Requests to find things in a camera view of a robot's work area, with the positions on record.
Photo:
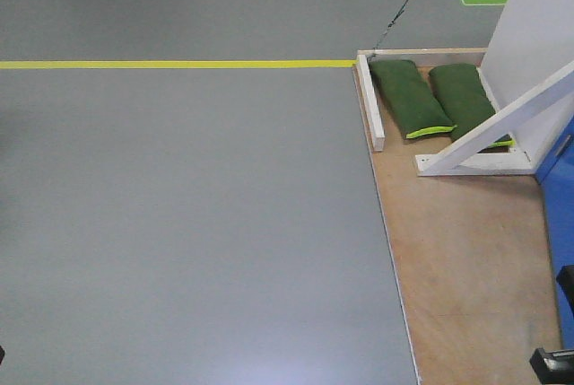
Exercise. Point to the far white back batten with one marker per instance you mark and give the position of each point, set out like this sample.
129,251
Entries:
428,56

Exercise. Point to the far white wooden brace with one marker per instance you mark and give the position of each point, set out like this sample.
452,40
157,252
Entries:
465,157

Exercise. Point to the black robot part lower right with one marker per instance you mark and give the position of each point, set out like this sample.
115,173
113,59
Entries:
555,367

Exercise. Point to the white wall panel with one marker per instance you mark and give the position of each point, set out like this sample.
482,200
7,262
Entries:
532,40

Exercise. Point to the black robot part right edge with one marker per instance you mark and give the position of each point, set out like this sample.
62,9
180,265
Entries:
565,280

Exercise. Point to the blue door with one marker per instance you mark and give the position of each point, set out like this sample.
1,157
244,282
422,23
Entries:
555,176

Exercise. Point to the left green sandbag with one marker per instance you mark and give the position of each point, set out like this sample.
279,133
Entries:
416,110

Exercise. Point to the plywood base platform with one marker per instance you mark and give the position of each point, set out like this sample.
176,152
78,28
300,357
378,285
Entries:
472,263

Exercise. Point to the right green sandbag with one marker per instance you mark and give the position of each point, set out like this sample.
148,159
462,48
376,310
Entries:
459,90

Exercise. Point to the green sandbag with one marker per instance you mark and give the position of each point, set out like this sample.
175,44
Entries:
416,110
459,90

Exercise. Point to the far white edge batten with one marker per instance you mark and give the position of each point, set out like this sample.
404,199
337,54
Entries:
369,101

